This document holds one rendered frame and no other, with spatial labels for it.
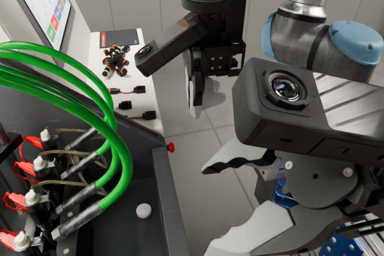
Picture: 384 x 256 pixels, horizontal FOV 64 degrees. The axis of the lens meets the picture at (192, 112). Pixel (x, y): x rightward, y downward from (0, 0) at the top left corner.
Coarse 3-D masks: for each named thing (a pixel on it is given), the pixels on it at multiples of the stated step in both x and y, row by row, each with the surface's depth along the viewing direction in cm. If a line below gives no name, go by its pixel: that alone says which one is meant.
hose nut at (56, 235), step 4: (56, 228) 47; (52, 232) 47; (56, 232) 47; (60, 232) 46; (52, 236) 47; (56, 236) 46; (60, 236) 46; (64, 236) 47; (56, 240) 47; (60, 240) 47
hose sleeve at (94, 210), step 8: (88, 208) 46; (96, 208) 45; (80, 216) 46; (88, 216) 45; (96, 216) 46; (64, 224) 47; (72, 224) 46; (80, 224) 46; (64, 232) 46; (72, 232) 47
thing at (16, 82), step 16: (0, 80) 30; (16, 80) 30; (48, 96) 32; (64, 96) 33; (80, 112) 34; (96, 128) 36; (112, 128) 37; (112, 144) 38; (128, 160) 40; (128, 176) 42; (112, 192) 44
